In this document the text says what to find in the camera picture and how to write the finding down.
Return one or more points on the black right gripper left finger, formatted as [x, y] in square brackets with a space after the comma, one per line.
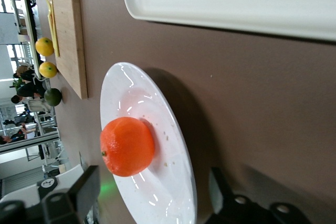
[78, 197]

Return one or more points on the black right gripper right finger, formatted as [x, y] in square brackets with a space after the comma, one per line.
[231, 211]

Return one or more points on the orange fruit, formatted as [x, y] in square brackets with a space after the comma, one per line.
[127, 146]

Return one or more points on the white round plate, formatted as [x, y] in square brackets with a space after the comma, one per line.
[136, 98]

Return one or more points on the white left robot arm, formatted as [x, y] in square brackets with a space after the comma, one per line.
[65, 175]

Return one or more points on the person in dark clothes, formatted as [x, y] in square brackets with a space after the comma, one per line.
[30, 89]
[14, 136]

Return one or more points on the green lime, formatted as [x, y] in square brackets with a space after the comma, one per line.
[53, 97]

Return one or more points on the yellow lemon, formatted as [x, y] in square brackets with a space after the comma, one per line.
[44, 47]
[47, 69]

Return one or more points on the wooden cutting board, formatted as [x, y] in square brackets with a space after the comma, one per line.
[71, 51]

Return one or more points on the yellow plastic knife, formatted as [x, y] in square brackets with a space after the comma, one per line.
[56, 43]

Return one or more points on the yellow plastic fork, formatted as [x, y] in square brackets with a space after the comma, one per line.
[48, 7]

